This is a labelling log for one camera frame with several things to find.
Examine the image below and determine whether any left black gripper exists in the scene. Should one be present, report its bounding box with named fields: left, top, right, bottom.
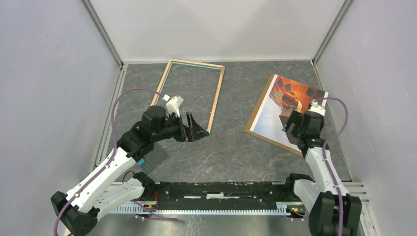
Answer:
left=152, top=112, right=209, bottom=142

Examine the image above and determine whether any hot air balloon photo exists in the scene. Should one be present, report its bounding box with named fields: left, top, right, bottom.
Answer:
left=250, top=74, right=329, bottom=153

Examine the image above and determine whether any wooden picture frame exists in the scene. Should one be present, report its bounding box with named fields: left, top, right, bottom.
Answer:
left=157, top=59, right=226, bottom=132

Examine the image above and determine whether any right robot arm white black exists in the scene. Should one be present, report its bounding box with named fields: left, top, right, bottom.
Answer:
left=283, top=111, right=362, bottom=236

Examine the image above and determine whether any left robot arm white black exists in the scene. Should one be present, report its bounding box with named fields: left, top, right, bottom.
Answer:
left=51, top=105, right=209, bottom=236

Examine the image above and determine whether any grey building block baseplate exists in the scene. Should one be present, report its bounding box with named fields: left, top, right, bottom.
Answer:
left=139, top=144, right=169, bottom=174

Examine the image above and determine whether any blue building block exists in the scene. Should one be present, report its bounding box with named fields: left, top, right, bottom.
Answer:
left=137, top=158, right=146, bottom=166

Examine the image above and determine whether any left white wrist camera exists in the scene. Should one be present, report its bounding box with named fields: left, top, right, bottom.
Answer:
left=162, top=94, right=184, bottom=118

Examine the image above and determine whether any brown frame backing board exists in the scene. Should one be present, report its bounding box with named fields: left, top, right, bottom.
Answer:
left=243, top=73, right=307, bottom=158

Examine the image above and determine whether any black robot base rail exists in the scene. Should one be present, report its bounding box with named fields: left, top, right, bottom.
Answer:
left=135, top=181, right=300, bottom=210

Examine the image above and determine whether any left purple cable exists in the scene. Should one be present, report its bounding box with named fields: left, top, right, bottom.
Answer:
left=53, top=88, right=179, bottom=236

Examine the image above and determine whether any aluminium frame rail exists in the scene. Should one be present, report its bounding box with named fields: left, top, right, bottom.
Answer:
left=93, top=182, right=307, bottom=218

